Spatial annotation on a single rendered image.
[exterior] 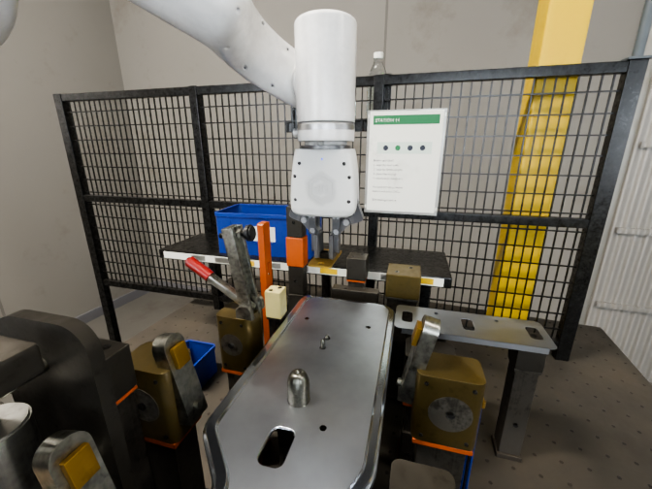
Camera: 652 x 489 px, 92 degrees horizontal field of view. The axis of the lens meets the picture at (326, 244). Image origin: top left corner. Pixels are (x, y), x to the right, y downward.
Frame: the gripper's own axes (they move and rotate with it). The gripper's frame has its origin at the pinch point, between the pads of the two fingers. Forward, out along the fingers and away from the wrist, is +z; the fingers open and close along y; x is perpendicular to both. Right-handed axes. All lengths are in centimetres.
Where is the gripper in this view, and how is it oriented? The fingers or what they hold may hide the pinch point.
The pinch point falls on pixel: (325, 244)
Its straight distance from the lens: 51.2
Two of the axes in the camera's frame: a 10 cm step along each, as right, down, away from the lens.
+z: 0.0, 9.5, 3.0
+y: 9.6, 0.8, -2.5
